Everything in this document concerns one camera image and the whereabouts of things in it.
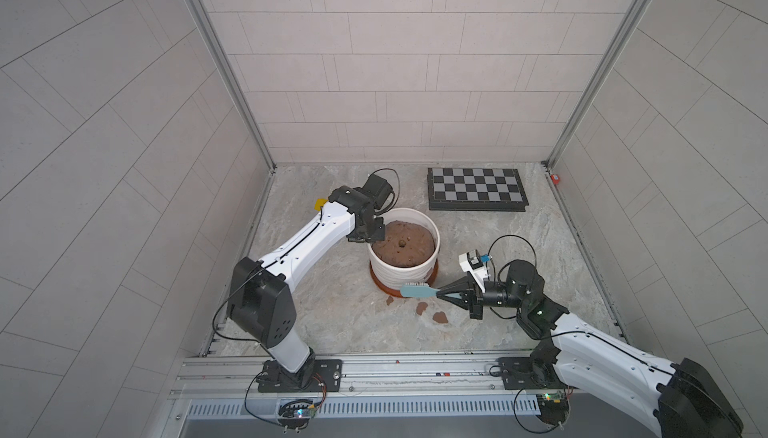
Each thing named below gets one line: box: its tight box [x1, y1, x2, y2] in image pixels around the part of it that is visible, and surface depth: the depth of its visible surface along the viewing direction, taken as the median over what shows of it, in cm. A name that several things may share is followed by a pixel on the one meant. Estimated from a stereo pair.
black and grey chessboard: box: [427, 168, 529, 212], surface depth 107 cm
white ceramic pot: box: [368, 207, 441, 291], surface depth 84 cm
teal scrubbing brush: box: [400, 282, 440, 298], surface depth 69 cm
